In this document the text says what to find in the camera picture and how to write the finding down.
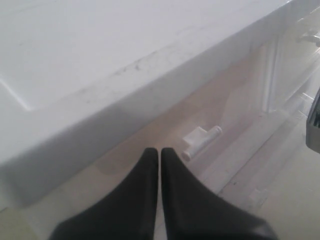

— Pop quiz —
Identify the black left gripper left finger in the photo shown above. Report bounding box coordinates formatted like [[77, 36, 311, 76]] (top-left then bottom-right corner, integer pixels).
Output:
[[49, 148, 159, 240]]

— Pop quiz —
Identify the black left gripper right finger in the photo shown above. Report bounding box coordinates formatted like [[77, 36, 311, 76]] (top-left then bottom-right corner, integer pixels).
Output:
[[161, 148, 278, 240]]

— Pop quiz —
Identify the clear top left drawer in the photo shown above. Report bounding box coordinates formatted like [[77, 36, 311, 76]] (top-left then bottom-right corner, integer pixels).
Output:
[[94, 46, 305, 198]]

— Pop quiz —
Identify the clear drawer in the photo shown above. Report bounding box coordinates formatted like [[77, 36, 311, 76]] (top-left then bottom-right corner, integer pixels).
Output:
[[94, 46, 305, 198], [269, 8, 320, 112]]

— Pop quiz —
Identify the white plastic drawer cabinet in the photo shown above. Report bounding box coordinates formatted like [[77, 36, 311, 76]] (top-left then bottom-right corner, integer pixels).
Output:
[[0, 0, 320, 208]]

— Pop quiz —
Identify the clear top right drawer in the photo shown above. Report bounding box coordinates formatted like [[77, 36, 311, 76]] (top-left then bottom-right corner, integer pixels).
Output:
[[269, 8, 320, 112]]

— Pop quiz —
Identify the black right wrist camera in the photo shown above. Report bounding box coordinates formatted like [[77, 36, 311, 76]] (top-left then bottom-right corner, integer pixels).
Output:
[[305, 90, 320, 154]]

